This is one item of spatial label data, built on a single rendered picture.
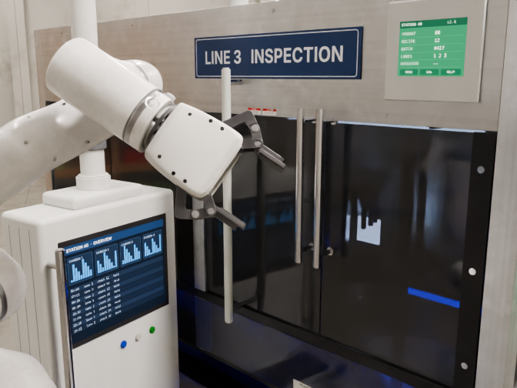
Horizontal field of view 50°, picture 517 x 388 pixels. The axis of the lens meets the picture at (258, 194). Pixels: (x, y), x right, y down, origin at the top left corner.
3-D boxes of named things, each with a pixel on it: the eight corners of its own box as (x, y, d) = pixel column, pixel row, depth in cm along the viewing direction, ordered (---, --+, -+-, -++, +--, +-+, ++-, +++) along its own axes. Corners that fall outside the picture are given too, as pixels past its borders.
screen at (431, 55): (386, 99, 127) (391, 2, 123) (479, 102, 113) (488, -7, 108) (383, 99, 126) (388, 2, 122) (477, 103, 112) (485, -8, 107)
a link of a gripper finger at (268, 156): (254, 127, 75) (295, 154, 75) (241, 145, 75) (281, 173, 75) (254, 120, 72) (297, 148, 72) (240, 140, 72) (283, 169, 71)
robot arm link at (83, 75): (147, 135, 80) (114, 148, 72) (73, 85, 81) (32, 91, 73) (172, 85, 77) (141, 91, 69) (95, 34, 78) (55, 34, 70)
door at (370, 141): (321, 335, 154) (327, 119, 142) (475, 396, 125) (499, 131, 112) (320, 336, 153) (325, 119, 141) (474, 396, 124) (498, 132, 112)
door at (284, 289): (208, 290, 186) (205, 112, 173) (320, 334, 154) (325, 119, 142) (207, 290, 185) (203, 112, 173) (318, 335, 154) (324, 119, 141)
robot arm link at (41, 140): (44, 187, 95) (180, 97, 84) (-26, 216, 81) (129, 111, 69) (15, 142, 94) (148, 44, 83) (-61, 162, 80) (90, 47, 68)
